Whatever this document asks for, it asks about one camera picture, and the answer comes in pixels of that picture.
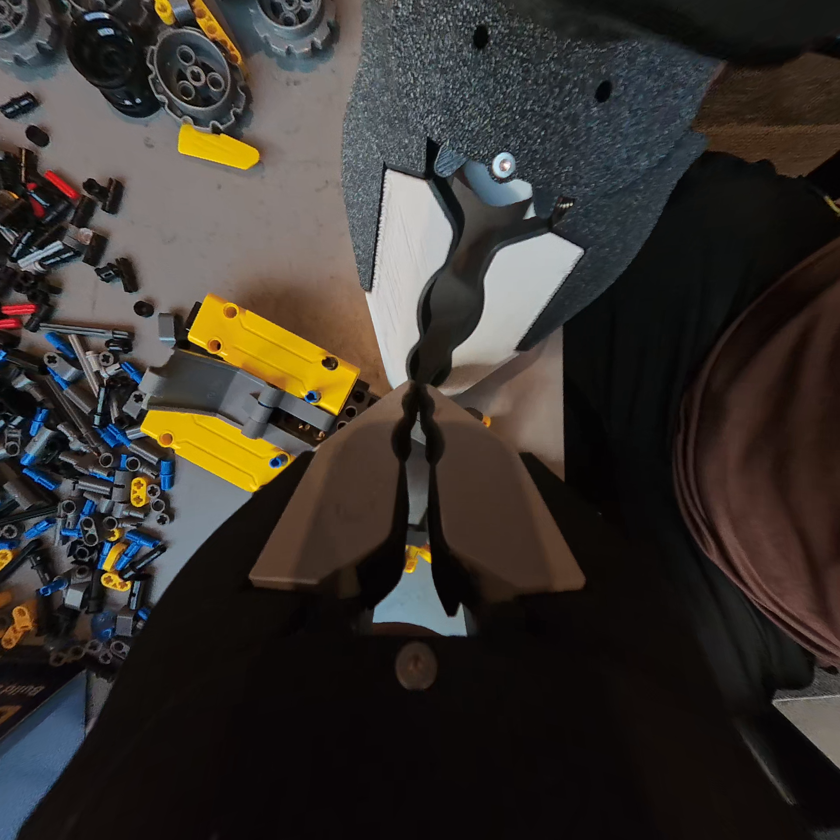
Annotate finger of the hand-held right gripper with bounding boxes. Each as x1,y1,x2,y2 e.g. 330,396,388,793
366,167,459,389
420,226,586,396

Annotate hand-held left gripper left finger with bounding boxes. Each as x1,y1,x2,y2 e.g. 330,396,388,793
248,384,412,596

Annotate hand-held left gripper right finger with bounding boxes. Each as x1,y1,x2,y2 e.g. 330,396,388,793
422,384,587,618

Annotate yellow and grey brick module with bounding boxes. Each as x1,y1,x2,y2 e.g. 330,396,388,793
402,406,494,576

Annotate black and yellow brick assembly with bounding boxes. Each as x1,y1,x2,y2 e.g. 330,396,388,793
136,292,383,494

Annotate pile of loose brick pieces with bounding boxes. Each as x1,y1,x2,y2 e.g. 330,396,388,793
0,91,179,672

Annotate person's brown shirt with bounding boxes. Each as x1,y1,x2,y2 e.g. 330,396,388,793
675,238,840,672

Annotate blue cardboard box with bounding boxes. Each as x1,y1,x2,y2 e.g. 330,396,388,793
0,658,91,816

